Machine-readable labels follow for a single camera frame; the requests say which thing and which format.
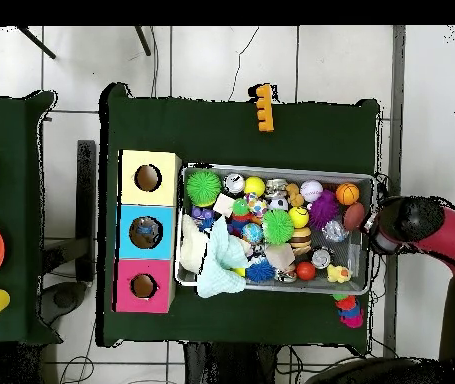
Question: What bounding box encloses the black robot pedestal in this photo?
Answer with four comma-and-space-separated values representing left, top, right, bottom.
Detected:
182, 342, 280, 384

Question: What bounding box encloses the orange plastic comb toy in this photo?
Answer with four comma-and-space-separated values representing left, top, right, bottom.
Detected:
248, 83, 276, 133

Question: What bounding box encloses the black tripod leg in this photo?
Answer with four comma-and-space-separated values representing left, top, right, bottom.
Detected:
134, 26, 153, 57
14, 26, 57, 60

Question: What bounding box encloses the dark green tablecloth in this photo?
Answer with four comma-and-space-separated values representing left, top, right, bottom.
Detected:
0, 90, 59, 347
98, 82, 382, 353

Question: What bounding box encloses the purple spiky toy with eyes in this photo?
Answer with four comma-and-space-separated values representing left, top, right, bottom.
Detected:
306, 190, 342, 232

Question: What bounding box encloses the clear mesh bin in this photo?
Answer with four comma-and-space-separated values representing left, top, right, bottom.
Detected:
174, 163, 376, 296

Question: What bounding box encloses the clear plastic packet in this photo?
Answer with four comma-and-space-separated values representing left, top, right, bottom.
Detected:
136, 223, 163, 244

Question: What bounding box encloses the mint green cloth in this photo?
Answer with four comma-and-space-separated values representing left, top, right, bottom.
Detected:
194, 217, 251, 301

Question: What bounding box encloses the grey floor strip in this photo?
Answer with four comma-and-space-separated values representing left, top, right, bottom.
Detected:
390, 26, 408, 200

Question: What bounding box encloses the black can with silver top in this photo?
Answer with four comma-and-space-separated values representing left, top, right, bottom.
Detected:
310, 247, 333, 270

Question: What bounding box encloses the white baseball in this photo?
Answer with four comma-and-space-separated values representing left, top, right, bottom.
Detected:
300, 179, 325, 203

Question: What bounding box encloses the yellow smiley ball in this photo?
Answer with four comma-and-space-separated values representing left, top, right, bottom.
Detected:
287, 206, 311, 230

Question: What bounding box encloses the wooden box with three holes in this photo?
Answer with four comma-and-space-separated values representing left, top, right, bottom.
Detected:
113, 148, 182, 315

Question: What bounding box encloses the small orange basketball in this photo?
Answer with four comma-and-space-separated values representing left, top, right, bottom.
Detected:
335, 183, 361, 207

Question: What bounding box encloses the cream muslin cloth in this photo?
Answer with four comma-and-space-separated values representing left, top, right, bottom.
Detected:
178, 214, 210, 275

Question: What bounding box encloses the green spiky ball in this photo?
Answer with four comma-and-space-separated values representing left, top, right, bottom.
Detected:
184, 169, 223, 208
262, 208, 296, 245

